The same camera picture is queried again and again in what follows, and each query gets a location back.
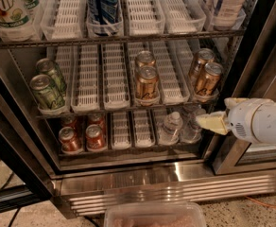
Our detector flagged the stainless fridge cabinet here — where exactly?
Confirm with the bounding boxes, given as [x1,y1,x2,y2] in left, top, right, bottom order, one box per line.
[0,0,276,218]

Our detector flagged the clear water bottle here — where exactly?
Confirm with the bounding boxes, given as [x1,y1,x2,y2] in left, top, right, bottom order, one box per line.
[181,109,206,144]
[159,112,183,145]

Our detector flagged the orange cable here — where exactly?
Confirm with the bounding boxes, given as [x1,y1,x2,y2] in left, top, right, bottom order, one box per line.
[245,196,276,210]

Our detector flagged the top wire shelf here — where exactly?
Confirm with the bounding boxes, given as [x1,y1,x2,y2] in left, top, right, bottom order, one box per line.
[0,29,245,49]

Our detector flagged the black cable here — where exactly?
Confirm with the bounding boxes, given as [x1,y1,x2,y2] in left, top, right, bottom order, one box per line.
[7,206,23,227]

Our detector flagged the front left red can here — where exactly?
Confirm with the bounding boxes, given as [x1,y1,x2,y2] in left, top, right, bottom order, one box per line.
[59,127,82,154]

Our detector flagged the rear green can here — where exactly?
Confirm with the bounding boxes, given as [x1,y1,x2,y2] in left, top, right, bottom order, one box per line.
[36,58,67,96]

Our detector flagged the white labelled bottle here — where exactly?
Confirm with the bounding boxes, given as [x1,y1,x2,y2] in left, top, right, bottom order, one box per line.
[212,0,245,29]

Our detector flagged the blue pepsi bottle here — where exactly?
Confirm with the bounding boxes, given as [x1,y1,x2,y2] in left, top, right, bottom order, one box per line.
[87,0,120,36]

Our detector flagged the orange can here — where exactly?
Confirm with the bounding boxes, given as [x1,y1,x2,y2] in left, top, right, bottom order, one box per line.
[135,66,159,100]
[195,62,223,96]
[135,50,156,67]
[188,48,215,83]

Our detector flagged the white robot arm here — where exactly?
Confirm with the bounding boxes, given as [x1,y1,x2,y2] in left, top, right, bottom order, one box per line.
[196,97,276,146]

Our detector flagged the front right red can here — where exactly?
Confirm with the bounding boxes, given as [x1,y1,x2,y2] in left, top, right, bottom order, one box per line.
[85,124,105,151]

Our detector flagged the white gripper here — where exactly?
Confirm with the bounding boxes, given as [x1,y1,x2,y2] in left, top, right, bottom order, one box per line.
[196,97,265,142]

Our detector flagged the clear plastic container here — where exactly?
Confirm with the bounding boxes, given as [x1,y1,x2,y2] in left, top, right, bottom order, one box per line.
[104,202,207,227]

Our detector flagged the green can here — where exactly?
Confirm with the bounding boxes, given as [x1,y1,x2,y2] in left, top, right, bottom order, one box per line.
[29,74,65,110]
[36,58,67,96]

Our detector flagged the rear left red can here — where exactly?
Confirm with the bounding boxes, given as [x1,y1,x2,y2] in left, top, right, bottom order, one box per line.
[60,115,78,132]

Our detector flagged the glass fridge door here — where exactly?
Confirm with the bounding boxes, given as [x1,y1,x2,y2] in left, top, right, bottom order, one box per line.
[0,94,53,213]

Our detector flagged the middle wire shelf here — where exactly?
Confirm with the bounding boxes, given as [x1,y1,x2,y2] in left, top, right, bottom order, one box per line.
[35,100,217,119]

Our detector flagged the right clear water bottle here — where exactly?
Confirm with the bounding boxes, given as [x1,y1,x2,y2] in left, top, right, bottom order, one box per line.
[181,109,206,144]

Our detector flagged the rear right red can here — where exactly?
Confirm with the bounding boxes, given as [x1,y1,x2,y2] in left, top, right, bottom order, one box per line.
[88,113,106,132]

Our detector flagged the left clear water bottle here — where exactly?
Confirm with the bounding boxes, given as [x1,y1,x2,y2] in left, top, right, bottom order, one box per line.
[159,112,183,145]

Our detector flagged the red can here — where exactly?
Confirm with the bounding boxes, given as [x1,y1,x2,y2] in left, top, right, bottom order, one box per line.
[60,115,78,132]
[85,124,105,151]
[88,113,106,132]
[59,127,82,154]

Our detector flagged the wire shelf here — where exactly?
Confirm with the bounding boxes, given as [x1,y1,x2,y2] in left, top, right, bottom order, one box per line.
[35,100,217,119]
[0,29,245,49]

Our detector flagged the front green can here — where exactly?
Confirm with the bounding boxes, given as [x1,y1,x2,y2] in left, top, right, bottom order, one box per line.
[29,74,65,110]

